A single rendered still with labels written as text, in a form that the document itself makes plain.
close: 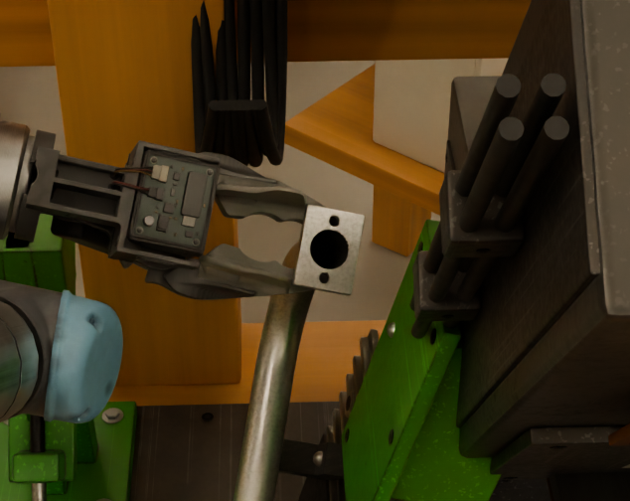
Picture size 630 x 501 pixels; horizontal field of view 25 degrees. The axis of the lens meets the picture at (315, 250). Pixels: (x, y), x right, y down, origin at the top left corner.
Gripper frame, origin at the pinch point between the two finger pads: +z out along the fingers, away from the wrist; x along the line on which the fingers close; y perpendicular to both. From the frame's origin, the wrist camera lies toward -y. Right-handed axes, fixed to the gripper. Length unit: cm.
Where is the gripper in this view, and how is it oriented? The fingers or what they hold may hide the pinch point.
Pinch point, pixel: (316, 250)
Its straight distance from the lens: 98.7
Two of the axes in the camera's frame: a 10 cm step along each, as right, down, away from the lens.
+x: 1.8, -9.8, 1.2
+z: 9.6, 2.0, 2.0
